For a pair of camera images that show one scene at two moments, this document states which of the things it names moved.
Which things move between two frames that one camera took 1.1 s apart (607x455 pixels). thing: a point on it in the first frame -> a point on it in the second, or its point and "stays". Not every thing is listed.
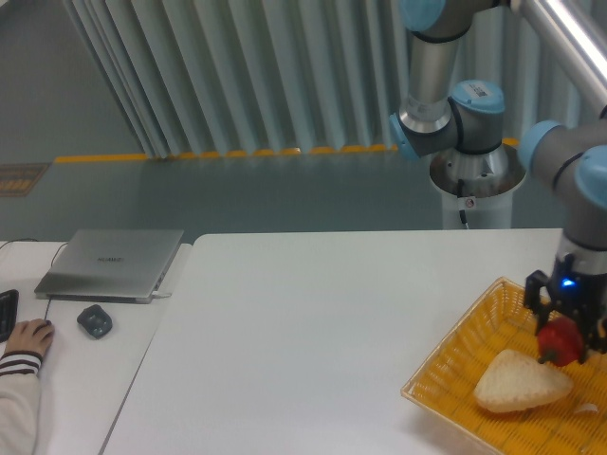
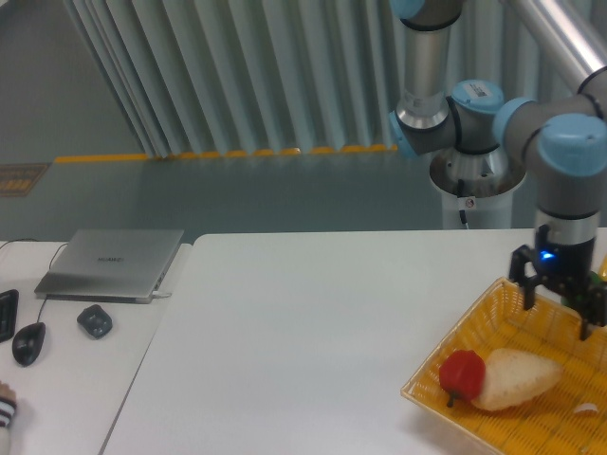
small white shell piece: (590, 407) stays
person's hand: (35, 335) -> (6, 391)
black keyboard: (9, 309) stays
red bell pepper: (560, 342) -> (462, 373)
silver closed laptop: (114, 265) stays
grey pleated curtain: (218, 77) stays
